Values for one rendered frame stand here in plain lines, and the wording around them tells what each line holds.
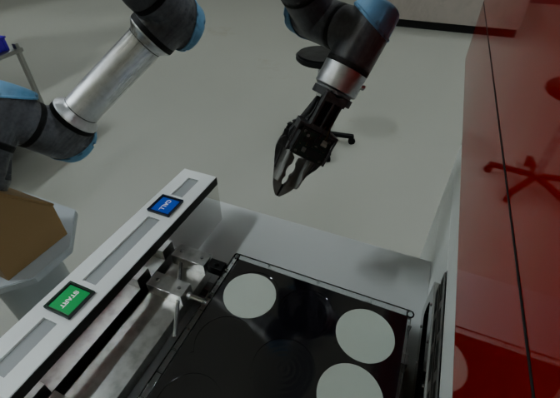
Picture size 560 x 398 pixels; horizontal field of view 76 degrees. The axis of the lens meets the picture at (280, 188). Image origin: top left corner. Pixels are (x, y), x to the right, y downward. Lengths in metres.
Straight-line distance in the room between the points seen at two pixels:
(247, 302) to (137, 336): 0.20
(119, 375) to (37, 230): 0.45
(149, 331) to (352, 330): 0.36
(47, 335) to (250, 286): 0.33
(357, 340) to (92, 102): 0.78
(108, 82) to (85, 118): 0.11
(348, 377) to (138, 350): 0.36
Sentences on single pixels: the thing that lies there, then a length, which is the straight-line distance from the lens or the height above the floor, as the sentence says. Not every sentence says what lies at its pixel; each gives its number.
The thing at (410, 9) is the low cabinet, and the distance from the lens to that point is 6.29.
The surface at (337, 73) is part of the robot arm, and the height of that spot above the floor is 1.27.
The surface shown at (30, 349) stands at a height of 0.96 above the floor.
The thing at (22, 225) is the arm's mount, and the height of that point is 0.92.
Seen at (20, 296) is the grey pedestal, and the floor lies 0.71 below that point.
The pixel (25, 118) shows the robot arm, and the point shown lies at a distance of 0.98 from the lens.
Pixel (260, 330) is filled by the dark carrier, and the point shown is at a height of 0.90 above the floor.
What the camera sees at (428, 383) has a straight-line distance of 0.63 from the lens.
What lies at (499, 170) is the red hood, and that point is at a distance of 0.31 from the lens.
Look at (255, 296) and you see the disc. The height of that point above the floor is 0.90.
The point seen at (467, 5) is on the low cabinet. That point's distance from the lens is 6.25.
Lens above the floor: 1.48
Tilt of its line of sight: 38 degrees down
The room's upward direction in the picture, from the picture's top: straight up
